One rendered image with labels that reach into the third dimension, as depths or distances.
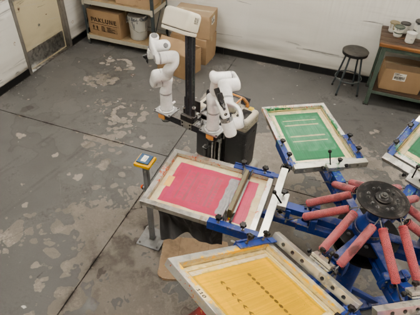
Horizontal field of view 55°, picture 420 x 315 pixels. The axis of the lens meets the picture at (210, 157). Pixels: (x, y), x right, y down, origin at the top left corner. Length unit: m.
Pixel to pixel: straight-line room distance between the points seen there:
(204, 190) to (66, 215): 1.70
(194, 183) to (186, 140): 1.92
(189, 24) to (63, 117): 3.06
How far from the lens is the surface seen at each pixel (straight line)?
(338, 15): 6.02
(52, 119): 5.34
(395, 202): 2.54
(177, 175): 2.91
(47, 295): 3.62
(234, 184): 2.86
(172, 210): 2.64
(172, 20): 2.63
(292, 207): 2.67
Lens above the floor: 2.98
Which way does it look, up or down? 41 degrees down
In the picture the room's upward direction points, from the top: 3 degrees clockwise
